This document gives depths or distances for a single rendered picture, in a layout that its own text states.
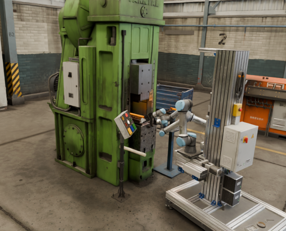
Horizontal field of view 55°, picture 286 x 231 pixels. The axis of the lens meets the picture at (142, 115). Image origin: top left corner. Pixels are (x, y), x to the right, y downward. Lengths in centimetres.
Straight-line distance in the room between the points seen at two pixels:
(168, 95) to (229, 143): 485
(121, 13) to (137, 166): 214
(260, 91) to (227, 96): 369
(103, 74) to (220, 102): 168
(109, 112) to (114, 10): 133
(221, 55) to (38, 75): 755
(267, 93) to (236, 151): 376
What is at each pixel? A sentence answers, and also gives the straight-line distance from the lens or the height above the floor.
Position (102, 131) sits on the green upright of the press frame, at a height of 76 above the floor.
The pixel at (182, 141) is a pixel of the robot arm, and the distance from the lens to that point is 314.
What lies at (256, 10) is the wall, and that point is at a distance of 1125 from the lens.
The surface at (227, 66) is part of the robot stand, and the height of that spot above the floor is 186.
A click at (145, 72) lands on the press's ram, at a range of 381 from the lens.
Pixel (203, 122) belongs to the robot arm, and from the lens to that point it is 375.
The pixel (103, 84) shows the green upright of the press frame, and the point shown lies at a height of 147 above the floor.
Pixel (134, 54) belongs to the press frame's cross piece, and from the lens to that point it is 382.
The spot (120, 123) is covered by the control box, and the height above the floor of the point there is 111.
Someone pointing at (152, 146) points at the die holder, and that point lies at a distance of 422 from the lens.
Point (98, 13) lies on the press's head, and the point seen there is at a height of 240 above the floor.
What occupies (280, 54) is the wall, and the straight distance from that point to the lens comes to 1084.
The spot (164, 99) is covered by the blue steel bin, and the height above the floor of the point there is 43.
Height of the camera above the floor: 214
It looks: 16 degrees down
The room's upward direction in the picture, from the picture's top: 2 degrees clockwise
